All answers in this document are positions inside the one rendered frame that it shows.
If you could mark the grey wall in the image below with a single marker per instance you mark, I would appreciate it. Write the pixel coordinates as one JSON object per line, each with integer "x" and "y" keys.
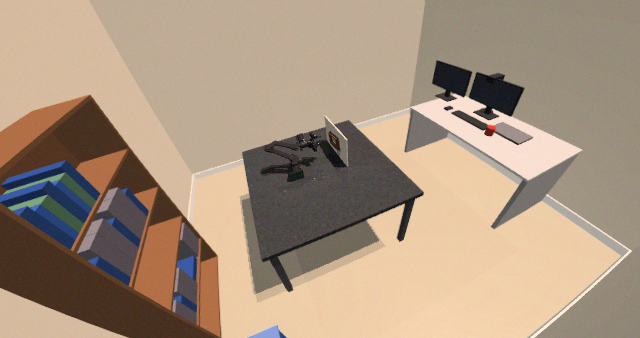
{"x": 343, "y": 143}

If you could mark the brown picture frame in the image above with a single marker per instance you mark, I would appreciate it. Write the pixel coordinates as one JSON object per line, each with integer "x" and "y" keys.
{"x": 334, "y": 141}

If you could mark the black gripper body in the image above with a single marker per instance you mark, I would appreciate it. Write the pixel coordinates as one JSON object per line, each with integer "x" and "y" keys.
{"x": 312, "y": 139}

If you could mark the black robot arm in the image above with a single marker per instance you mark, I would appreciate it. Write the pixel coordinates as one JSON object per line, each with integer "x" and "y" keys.
{"x": 294, "y": 146}

